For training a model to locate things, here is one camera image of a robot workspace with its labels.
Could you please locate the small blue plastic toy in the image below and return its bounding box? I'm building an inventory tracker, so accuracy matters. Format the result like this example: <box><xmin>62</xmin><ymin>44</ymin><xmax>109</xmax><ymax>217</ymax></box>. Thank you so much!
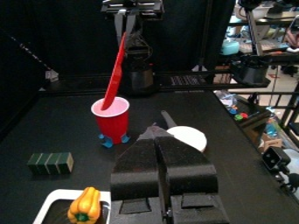
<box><xmin>97</xmin><ymin>133</ymin><xmax>130</xmax><ymax>149</ymax></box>

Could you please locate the black camera box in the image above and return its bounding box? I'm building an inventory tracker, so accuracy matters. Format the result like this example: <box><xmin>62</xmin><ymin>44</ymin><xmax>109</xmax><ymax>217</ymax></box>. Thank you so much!
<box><xmin>260</xmin><ymin>145</ymin><xmax>292</xmax><ymax>173</ymax></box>

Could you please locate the white toy induction stove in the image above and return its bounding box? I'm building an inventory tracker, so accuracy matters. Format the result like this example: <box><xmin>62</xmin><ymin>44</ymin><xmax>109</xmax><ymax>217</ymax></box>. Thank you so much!
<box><xmin>31</xmin><ymin>188</ymin><xmax>112</xmax><ymax>224</ymax></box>

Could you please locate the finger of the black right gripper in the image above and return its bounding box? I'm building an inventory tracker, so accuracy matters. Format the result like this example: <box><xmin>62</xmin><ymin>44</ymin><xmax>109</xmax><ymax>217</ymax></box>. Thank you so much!
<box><xmin>113</xmin><ymin>10</ymin><xmax>128</xmax><ymax>46</ymax></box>
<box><xmin>125</xmin><ymin>12</ymin><xmax>137</xmax><ymax>39</ymax></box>

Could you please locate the red plastic cup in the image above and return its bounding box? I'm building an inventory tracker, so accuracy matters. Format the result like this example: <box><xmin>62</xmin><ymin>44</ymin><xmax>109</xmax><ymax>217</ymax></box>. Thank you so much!
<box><xmin>89</xmin><ymin>95</ymin><xmax>130</xmax><ymax>145</ymax></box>

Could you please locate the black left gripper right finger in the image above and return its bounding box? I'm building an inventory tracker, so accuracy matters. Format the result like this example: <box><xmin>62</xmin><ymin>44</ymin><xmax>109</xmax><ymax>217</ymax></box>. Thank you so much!
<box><xmin>153</xmin><ymin>128</ymin><xmax>220</xmax><ymax>202</ymax></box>

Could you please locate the clear plastic bag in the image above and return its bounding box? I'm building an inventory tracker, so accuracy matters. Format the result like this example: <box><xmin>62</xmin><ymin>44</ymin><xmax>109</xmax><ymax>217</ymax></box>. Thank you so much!
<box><xmin>214</xmin><ymin>89</ymin><xmax>238</xmax><ymax>109</ymax></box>

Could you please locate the small cardboard box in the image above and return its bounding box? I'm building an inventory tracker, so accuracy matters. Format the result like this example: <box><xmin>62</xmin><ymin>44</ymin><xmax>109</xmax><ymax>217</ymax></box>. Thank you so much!
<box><xmin>257</xmin><ymin>136</ymin><xmax>284</xmax><ymax>153</ymax></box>

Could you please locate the white corner bracket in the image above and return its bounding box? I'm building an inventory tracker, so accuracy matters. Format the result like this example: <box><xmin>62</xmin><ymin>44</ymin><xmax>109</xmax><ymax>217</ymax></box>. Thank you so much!
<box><xmin>43</xmin><ymin>69</ymin><xmax>59</xmax><ymax>83</ymax></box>

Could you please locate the red plastic toy knife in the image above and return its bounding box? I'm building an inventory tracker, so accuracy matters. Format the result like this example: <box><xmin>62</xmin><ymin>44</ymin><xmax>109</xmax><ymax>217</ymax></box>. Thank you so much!
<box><xmin>98</xmin><ymin>31</ymin><xmax>128</xmax><ymax>111</ymax></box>

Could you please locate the blue water bottle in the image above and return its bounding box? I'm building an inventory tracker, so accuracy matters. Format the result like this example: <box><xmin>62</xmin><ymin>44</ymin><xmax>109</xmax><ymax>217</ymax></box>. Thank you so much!
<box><xmin>265</xmin><ymin>116</ymin><xmax>280</xmax><ymax>138</ymax></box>

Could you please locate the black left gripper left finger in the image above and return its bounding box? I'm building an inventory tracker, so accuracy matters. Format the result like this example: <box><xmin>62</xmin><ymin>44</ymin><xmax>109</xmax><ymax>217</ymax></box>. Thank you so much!
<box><xmin>109</xmin><ymin>124</ymin><xmax>161</xmax><ymax>202</ymax></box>

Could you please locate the black device on shelf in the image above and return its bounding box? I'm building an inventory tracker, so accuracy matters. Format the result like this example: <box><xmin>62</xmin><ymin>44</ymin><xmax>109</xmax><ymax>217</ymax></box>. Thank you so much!
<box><xmin>228</xmin><ymin>54</ymin><xmax>272</xmax><ymax>88</ymax></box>

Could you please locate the teal plastic container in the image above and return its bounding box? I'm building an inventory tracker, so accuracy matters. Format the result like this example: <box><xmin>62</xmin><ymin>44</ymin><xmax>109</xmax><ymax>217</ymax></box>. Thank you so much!
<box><xmin>220</xmin><ymin>38</ymin><xmax>240</xmax><ymax>56</ymax></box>

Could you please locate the dark green striped block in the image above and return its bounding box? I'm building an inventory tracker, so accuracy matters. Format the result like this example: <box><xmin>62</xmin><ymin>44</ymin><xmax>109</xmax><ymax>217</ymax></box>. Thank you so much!
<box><xmin>25</xmin><ymin>151</ymin><xmax>74</xmax><ymax>176</ymax></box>

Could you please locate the yellow toy bell pepper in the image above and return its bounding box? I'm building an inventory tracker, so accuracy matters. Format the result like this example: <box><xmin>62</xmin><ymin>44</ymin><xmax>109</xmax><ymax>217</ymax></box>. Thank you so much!
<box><xmin>66</xmin><ymin>186</ymin><xmax>102</xmax><ymax>224</ymax></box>

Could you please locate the white round pan with handle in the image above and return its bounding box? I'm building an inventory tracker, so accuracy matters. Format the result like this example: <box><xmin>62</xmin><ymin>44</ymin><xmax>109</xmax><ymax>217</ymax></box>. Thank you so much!
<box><xmin>160</xmin><ymin>109</ymin><xmax>208</xmax><ymax>153</ymax></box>

